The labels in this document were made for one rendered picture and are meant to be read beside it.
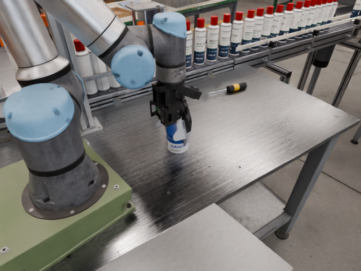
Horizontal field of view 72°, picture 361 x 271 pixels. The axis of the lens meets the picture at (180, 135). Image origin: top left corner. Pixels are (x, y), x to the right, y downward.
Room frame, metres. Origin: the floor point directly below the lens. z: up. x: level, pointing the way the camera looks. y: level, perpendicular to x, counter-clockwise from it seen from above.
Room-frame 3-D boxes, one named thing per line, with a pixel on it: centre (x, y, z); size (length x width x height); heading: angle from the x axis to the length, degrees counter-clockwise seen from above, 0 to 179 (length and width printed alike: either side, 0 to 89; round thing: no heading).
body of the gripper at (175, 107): (0.60, 0.03, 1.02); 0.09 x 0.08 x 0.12; 132
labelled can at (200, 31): (1.17, -0.09, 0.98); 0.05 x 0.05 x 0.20
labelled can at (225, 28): (1.25, -0.22, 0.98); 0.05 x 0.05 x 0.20
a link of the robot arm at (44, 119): (0.40, 0.27, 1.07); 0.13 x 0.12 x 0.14; 14
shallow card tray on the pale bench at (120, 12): (2.41, 0.63, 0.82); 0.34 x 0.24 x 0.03; 138
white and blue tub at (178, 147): (0.61, 0.01, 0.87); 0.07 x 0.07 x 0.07
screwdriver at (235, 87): (0.97, -0.20, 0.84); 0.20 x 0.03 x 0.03; 114
